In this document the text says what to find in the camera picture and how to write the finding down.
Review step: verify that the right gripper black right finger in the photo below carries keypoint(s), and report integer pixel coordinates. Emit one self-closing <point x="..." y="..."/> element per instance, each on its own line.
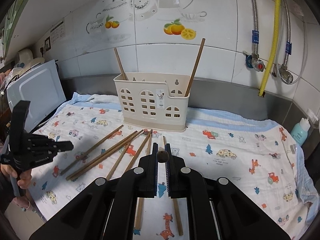
<point x="175" y="182"/>

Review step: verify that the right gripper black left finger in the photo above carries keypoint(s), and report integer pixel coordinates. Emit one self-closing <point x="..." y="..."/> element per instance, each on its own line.
<point x="147" y="181"/>

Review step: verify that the beige plastic utensil holder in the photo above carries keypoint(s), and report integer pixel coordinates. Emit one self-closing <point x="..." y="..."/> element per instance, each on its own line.
<point x="154" y="100"/>

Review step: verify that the white patterned cloth mat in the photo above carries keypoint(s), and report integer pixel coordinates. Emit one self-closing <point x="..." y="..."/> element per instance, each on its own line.
<point x="223" y="177"/>

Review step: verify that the teal soap bottle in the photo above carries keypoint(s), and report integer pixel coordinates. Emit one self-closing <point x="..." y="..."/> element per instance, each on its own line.
<point x="300" y="131"/>

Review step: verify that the metal water valve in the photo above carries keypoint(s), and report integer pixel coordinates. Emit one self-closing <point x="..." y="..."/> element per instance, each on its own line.
<point x="282" y="73"/>
<point x="252" y="61"/>

